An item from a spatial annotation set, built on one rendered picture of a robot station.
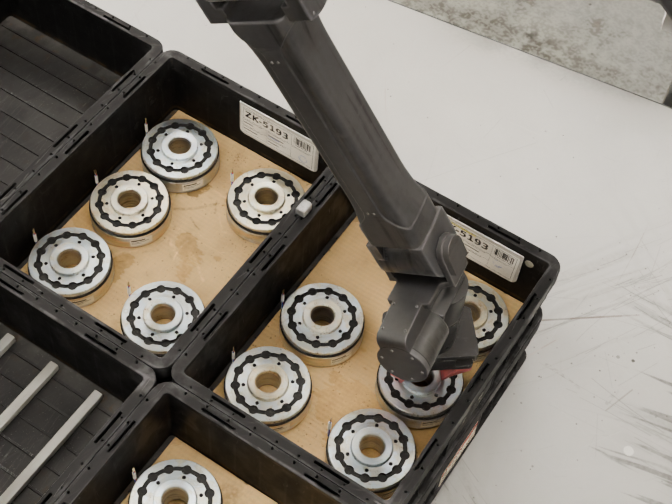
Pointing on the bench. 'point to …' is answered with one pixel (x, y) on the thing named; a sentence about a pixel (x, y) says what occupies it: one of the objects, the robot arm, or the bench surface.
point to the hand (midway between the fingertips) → (421, 373)
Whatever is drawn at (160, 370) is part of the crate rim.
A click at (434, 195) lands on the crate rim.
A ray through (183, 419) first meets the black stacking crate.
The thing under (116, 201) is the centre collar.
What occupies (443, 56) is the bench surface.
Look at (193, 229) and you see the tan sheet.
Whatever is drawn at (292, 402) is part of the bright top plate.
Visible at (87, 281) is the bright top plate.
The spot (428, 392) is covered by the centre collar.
